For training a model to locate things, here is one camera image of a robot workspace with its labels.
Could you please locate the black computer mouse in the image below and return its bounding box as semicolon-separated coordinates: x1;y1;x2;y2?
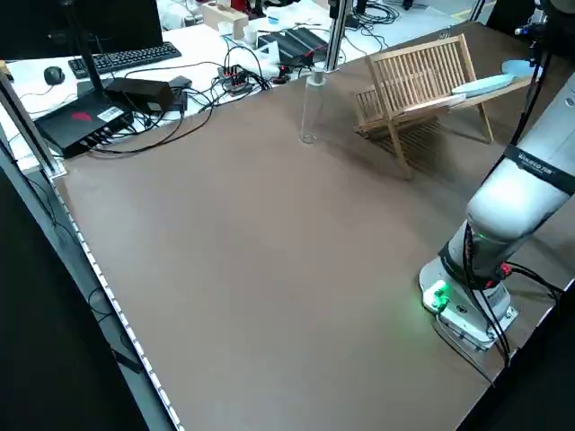
43;65;67;86

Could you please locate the black ribbed device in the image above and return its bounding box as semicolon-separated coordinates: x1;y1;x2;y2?
257;27;330;65

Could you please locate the aluminium post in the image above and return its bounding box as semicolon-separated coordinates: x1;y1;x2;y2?
323;0;351;74

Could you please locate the black monitor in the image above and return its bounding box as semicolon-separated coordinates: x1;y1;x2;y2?
0;0;164;96

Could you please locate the clear bottle with pale cap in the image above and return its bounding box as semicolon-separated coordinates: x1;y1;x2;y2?
299;68;327;146

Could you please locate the aluminium frame bar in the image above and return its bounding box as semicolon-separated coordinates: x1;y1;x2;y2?
0;57;69;177

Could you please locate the black box with red logo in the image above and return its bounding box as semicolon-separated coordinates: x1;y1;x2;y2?
34;95;137;160

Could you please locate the small black adapter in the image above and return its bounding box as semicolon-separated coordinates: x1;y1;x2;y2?
168;75;194;114

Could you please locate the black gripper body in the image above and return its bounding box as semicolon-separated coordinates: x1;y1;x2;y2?
527;36;544;66

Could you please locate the black keyboard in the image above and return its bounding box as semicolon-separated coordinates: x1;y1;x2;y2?
66;41;183;80

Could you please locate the blue plate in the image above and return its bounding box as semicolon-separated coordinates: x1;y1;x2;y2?
500;58;534;80
450;74;516;97

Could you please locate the black cable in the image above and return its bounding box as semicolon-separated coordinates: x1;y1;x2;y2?
433;223;563;370
509;38;554;150

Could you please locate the wooden block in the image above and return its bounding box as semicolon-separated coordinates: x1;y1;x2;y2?
199;1;250;40

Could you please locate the wooden dish rack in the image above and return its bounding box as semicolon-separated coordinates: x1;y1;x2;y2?
349;33;534;182

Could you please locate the pale plate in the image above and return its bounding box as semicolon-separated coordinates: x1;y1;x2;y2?
402;94;464;114

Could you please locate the black rectangular box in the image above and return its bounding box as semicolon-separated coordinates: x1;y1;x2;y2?
104;76;174;114

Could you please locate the grey hub with red plugs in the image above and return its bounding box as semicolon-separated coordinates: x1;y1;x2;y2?
217;64;258;97

